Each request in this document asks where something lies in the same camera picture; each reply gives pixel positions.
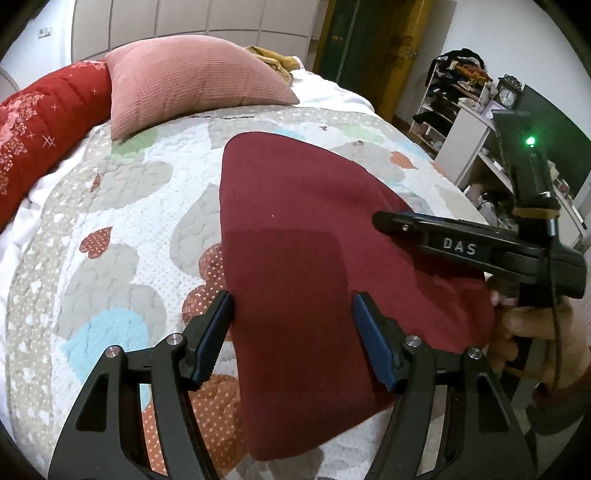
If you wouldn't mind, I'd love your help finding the heart print bedspread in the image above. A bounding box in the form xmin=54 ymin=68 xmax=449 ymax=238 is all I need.
xmin=4 ymin=104 xmax=490 ymax=480

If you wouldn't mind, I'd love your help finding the white bed sheet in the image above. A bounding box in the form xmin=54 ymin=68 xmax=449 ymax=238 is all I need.
xmin=0 ymin=69 xmax=377 ymax=324

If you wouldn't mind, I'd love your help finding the dark red garment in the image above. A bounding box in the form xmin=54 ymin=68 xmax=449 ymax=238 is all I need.
xmin=221 ymin=131 xmax=496 ymax=462

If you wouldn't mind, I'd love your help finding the dark green board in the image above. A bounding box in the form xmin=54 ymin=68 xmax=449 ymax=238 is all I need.
xmin=519 ymin=83 xmax=591 ymax=197

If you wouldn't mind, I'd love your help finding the grey round headboard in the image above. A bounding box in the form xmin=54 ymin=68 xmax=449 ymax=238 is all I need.
xmin=0 ymin=67 xmax=20 ymax=100

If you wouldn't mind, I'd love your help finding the dark green door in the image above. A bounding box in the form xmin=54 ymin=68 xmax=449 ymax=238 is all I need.
xmin=314 ymin=0 xmax=435 ymax=123

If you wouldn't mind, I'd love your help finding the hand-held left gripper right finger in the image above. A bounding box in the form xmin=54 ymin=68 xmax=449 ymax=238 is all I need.
xmin=351 ymin=292 xmax=539 ymax=480

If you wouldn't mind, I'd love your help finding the pink ribbed pillow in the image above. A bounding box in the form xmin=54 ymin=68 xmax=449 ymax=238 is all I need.
xmin=104 ymin=34 xmax=301 ymax=141

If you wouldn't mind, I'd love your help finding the white clothes rack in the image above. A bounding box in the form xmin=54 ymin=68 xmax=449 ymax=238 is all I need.
xmin=409 ymin=48 xmax=498 ymax=155

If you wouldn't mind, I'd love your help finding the white wardrobe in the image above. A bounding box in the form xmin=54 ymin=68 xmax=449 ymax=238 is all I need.
xmin=71 ymin=0 xmax=326 ymax=63

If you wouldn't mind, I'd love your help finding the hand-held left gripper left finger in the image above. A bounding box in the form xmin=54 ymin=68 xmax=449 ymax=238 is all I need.
xmin=46 ymin=290 xmax=236 ymax=480

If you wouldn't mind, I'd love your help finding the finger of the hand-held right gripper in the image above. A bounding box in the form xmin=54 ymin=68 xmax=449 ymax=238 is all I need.
xmin=372 ymin=210 xmax=445 ymax=252

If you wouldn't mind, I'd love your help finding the white desk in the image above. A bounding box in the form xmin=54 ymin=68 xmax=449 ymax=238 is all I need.
xmin=434 ymin=104 xmax=591 ymax=252

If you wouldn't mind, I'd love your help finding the person's right hand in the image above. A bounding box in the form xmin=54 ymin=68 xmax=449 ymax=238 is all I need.
xmin=487 ymin=276 xmax=591 ymax=394

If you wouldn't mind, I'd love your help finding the red patterned quilt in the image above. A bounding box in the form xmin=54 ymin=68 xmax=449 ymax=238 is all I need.
xmin=0 ymin=61 xmax=114 ymax=232

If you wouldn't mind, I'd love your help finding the black table clock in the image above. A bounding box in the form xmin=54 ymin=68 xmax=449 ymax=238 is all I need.
xmin=496 ymin=74 xmax=525 ymax=110

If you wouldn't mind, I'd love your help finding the yellow cloth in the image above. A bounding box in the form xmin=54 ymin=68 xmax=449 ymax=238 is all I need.
xmin=244 ymin=45 xmax=303 ymax=86

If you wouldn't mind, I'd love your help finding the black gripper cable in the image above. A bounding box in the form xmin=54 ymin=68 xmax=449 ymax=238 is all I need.
xmin=547 ymin=219 xmax=566 ymax=391

